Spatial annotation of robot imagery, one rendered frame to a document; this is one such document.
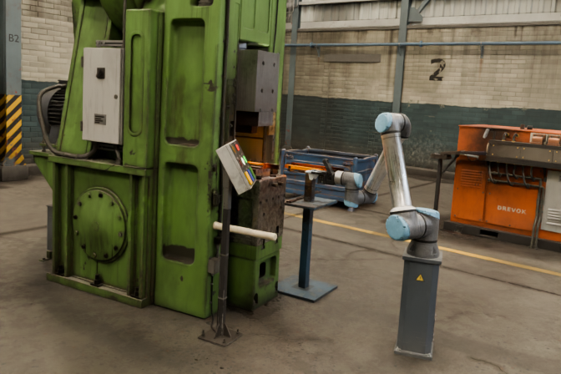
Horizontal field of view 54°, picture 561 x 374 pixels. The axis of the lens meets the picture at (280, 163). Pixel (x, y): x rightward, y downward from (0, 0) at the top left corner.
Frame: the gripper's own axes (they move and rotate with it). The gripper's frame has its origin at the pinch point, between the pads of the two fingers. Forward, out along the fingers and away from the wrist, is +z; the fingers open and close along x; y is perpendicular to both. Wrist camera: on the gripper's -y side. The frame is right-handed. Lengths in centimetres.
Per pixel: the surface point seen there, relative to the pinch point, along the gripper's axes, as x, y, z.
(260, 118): -9.3, -31.9, 33.0
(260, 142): 23, -13, 50
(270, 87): 1, -53, 33
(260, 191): -14.5, 15.8, 27.0
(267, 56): -5, -73, 33
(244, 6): -13, -105, 48
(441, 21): 782, -208, 94
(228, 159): -73, -11, 16
